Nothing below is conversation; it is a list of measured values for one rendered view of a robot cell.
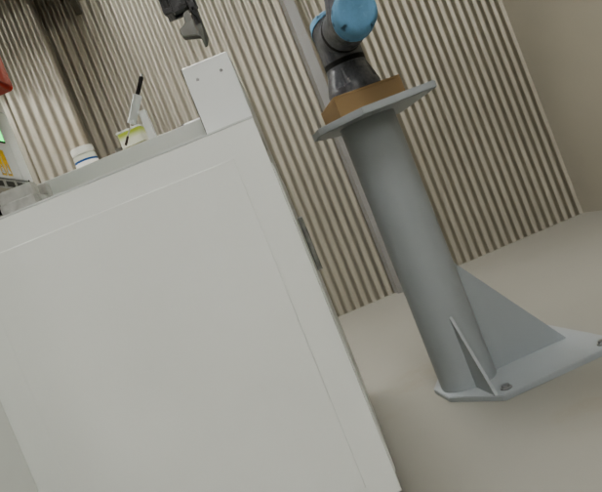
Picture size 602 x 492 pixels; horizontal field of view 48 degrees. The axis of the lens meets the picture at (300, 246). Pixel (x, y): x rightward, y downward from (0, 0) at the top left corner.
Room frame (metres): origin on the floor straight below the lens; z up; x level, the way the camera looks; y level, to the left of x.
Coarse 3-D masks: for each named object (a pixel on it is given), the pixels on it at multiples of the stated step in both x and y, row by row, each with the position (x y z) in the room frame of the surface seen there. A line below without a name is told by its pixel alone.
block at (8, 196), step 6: (18, 186) 1.49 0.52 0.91; (24, 186) 1.49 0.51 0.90; (30, 186) 1.49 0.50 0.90; (36, 186) 1.52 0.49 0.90; (6, 192) 1.49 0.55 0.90; (12, 192) 1.49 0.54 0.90; (18, 192) 1.49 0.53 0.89; (24, 192) 1.49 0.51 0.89; (30, 192) 1.49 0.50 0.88; (36, 192) 1.50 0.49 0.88; (0, 198) 1.49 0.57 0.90; (6, 198) 1.49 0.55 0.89; (12, 198) 1.49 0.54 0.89; (18, 198) 1.49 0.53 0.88; (0, 204) 1.49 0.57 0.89
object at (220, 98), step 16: (192, 64) 1.30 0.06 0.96; (208, 64) 1.30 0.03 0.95; (224, 64) 1.30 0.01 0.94; (192, 80) 1.30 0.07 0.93; (208, 80) 1.30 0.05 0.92; (224, 80) 1.30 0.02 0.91; (192, 96) 1.30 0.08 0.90; (208, 96) 1.30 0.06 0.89; (224, 96) 1.30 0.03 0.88; (240, 96) 1.30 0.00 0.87; (208, 112) 1.30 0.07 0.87; (224, 112) 1.30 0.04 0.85; (240, 112) 1.30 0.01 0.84; (208, 128) 1.30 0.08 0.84
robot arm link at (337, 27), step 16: (336, 0) 1.70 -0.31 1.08; (352, 0) 1.70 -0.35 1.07; (368, 0) 1.71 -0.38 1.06; (336, 16) 1.70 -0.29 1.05; (352, 16) 1.70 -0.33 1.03; (368, 16) 1.71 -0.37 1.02; (336, 32) 1.74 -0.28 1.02; (352, 32) 1.71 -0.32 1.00; (368, 32) 1.74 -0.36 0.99; (336, 48) 1.82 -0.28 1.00; (352, 48) 1.82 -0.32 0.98
